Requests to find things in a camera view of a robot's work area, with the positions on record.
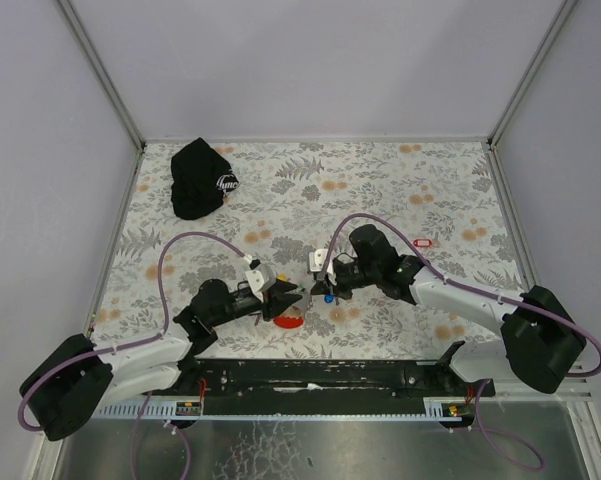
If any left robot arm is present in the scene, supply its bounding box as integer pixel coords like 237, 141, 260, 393
17, 279, 310, 441

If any purple cable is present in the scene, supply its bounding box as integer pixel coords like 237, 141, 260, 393
324, 213, 601, 471
18, 232, 256, 480

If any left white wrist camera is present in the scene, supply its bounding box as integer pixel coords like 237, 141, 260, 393
243, 255, 276, 302

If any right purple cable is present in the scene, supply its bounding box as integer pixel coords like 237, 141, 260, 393
324, 213, 601, 471

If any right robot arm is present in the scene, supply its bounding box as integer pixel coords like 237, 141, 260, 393
308, 224, 586, 394

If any red key tag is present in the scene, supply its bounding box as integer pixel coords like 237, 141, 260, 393
413, 238, 433, 248

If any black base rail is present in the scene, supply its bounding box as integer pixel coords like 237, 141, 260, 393
156, 359, 481, 416

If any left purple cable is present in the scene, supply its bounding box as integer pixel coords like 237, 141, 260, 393
18, 232, 256, 480

